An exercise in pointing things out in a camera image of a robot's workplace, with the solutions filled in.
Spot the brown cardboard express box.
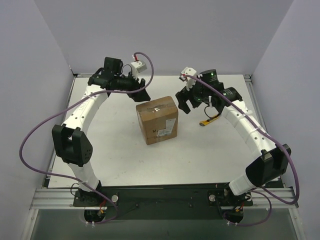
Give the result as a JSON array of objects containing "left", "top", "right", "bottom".
[{"left": 136, "top": 96, "right": 179, "bottom": 145}]

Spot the yellow utility knife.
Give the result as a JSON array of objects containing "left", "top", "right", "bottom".
[{"left": 199, "top": 116, "right": 219, "bottom": 127}]

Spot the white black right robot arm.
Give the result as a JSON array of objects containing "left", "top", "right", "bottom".
[{"left": 175, "top": 67, "right": 291, "bottom": 200}]

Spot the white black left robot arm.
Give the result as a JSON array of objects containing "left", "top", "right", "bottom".
[{"left": 52, "top": 57, "right": 151, "bottom": 206}]

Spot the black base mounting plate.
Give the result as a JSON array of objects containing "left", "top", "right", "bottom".
[{"left": 73, "top": 183, "right": 253, "bottom": 222}]

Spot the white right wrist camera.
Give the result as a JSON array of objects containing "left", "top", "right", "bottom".
[{"left": 178, "top": 66, "right": 198, "bottom": 93}]

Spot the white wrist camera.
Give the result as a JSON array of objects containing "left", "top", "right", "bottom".
[
  {"left": 130, "top": 60, "right": 147, "bottom": 76},
  {"left": 178, "top": 66, "right": 198, "bottom": 93}
]

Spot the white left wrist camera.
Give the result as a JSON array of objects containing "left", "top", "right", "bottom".
[{"left": 130, "top": 60, "right": 147, "bottom": 76}]

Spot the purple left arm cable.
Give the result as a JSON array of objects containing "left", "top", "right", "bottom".
[{"left": 19, "top": 51, "right": 155, "bottom": 224}]

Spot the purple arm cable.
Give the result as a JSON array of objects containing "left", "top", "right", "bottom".
[
  {"left": 184, "top": 74, "right": 300, "bottom": 227},
  {"left": 19, "top": 51, "right": 155, "bottom": 224}
]

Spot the aluminium table edge rail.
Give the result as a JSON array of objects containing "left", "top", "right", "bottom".
[{"left": 243, "top": 74, "right": 285, "bottom": 189}]

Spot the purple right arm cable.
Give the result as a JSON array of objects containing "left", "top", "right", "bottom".
[{"left": 184, "top": 74, "right": 300, "bottom": 227}]

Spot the aluminium front frame rail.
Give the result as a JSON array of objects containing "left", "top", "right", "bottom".
[{"left": 30, "top": 188, "right": 299, "bottom": 210}]

